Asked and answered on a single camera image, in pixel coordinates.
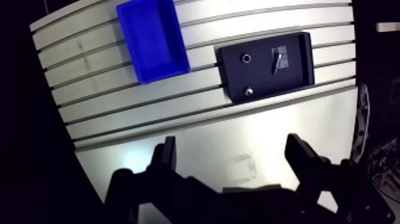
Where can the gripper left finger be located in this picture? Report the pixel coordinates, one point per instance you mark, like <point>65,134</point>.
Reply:
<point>164,184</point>

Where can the black tray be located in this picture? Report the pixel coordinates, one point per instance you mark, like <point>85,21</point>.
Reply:
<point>259,78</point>

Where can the steel bolt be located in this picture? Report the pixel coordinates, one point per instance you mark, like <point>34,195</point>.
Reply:
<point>276,63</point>

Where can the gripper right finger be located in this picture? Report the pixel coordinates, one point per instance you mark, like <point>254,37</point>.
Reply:
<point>307,165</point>

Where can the pale holed strip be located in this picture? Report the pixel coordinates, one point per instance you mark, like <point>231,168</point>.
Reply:
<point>362,119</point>

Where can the blue bin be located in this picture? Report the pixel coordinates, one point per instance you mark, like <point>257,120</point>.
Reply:
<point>153,37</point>

